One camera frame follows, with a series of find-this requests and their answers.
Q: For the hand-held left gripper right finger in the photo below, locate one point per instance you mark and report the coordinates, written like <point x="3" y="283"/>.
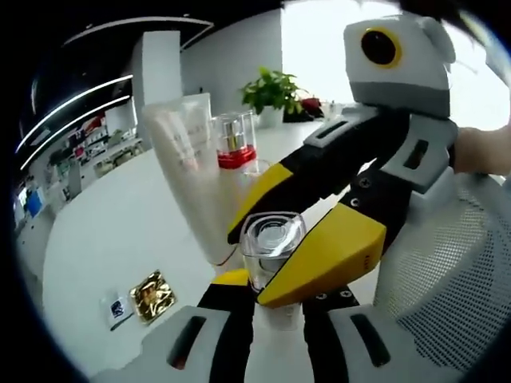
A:
<point x="351" y="339"/>

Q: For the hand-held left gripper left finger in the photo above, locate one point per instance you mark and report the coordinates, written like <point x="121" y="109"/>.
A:
<point x="223" y="319"/>

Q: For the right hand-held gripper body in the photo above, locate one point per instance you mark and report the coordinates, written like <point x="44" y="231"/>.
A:
<point x="399" y="84"/>

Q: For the small clear sachet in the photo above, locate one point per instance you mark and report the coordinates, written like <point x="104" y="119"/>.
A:
<point x="271" y="239"/>

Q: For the gold foil skincare sachet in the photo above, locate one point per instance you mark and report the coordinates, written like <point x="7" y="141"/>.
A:
<point x="153" y="297"/>

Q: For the large white skincare pump bottle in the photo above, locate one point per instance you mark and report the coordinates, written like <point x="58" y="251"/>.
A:
<point x="235" y="159"/>

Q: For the small white black card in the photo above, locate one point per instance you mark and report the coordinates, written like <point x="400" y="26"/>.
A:
<point x="116" y="309"/>

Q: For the white skincare tube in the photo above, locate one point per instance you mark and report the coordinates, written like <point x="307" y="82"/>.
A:
<point x="187" y="179"/>

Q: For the person's right hand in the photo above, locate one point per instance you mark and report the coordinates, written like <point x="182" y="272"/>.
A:
<point x="479" y="151"/>

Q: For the dark red pouch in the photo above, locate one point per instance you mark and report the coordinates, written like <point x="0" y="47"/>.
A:
<point x="311" y="106"/>

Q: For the green potted plant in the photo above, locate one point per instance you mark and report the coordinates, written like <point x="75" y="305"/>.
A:
<point x="271" y="88"/>

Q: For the grey mesh office chair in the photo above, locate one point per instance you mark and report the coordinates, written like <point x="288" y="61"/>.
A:
<point x="459" y="259"/>

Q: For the blue plastic crate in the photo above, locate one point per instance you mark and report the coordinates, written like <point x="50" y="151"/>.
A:
<point x="34" y="201"/>

